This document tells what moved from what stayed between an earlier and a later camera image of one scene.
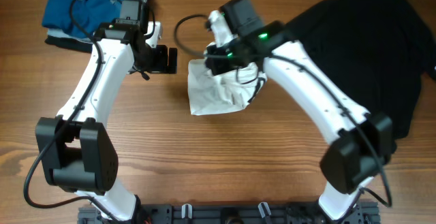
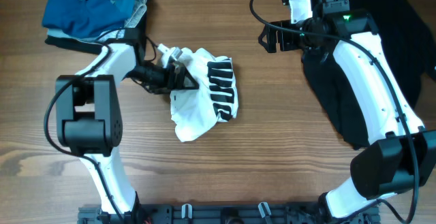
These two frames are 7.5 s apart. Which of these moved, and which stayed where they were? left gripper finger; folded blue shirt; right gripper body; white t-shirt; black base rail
Moved: white t-shirt; right gripper body; left gripper finger
Stayed: black base rail; folded blue shirt
